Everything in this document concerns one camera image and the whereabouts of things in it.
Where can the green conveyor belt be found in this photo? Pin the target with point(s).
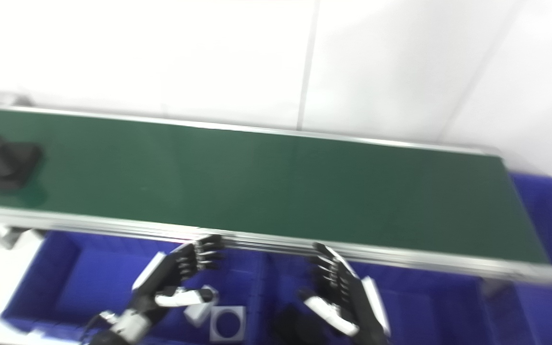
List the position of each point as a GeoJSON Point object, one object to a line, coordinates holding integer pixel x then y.
{"type": "Point", "coordinates": [257, 182]}
{"type": "Point", "coordinates": [400, 256]}

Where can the black cylinder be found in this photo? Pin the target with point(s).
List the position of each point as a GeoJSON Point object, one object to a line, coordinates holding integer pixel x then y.
{"type": "Point", "coordinates": [10, 163]}
{"type": "Point", "coordinates": [295, 328]}

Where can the white square part with hole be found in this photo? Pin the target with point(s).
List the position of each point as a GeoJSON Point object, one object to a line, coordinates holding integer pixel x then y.
{"type": "Point", "coordinates": [216, 314]}

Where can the white rectangular block part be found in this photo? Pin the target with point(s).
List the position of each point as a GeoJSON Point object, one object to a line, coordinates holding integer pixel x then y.
{"type": "Point", "coordinates": [198, 309]}

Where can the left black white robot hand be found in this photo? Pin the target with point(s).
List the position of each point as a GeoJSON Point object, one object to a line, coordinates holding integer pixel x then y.
{"type": "Point", "coordinates": [166, 278]}

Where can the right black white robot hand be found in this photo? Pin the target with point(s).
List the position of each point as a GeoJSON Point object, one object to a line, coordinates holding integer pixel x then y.
{"type": "Point", "coordinates": [355, 302]}

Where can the grey conveyor end cap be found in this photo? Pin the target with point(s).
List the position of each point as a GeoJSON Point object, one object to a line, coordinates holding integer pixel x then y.
{"type": "Point", "coordinates": [3, 99]}

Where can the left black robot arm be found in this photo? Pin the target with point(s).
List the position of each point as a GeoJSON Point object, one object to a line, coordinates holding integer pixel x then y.
{"type": "Point", "coordinates": [127, 328]}

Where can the aluminium conveyor leg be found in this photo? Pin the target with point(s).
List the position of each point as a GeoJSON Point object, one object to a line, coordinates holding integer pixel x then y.
{"type": "Point", "coordinates": [494, 286]}
{"type": "Point", "coordinates": [3, 235]}

